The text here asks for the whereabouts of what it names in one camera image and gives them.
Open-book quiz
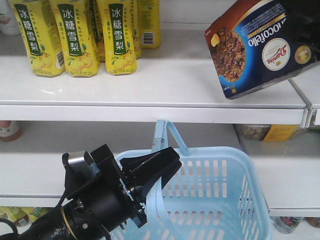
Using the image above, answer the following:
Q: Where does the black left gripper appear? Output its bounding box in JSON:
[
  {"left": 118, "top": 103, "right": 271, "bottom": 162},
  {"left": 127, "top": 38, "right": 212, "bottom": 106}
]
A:
[{"left": 63, "top": 144, "right": 182, "bottom": 228}]

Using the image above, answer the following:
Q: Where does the light blue plastic basket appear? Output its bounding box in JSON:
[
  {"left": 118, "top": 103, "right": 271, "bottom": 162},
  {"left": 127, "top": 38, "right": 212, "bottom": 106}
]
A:
[{"left": 110, "top": 120, "right": 273, "bottom": 240}]

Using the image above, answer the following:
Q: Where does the dark blue cookie box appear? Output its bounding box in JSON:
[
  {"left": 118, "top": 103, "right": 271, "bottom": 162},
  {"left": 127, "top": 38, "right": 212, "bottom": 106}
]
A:
[{"left": 204, "top": 0, "right": 320, "bottom": 99}]

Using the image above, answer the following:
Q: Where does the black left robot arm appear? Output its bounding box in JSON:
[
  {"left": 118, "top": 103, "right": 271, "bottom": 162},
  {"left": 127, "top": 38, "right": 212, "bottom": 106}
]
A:
[{"left": 1, "top": 145, "right": 182, "bottom": 240}]

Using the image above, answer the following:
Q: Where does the white supermarket shelf unit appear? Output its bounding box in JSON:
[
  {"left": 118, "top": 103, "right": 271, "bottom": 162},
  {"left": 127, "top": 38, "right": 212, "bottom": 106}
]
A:
[{"left": 0, "top": 0, "right": 320, "bottom": 240}]

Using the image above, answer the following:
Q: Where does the yellow pear drink bottle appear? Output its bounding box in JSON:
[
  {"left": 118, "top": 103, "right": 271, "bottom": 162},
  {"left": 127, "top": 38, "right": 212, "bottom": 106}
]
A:
[
  {"left": 9, "top": 0, "right": 65, "bottom": 78},
  {"left": 49, "top": 0, "right": 100, "bottom": 78},
  {"left": 97, "top": 0, "right": 137, "bottom": 76},
  {"left": 138, "top": 0, "right": 161, "bottom": 49}
]

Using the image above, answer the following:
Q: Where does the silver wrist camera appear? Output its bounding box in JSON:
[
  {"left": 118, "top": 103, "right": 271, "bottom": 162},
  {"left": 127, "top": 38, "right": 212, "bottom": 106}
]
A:
[{"left": 62, "top": 151, "right": 100, "bottom": 179}]

